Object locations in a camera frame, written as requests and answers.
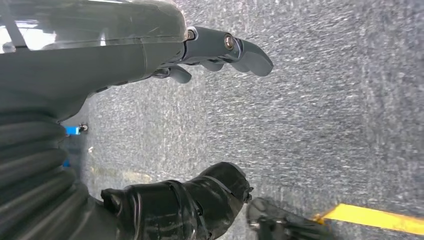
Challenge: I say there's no blue metal shelf rack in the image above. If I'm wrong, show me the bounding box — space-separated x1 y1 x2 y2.
62 123 90 168

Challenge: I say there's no yellow floor tape square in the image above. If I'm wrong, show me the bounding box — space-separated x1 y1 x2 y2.
312 202 424 237

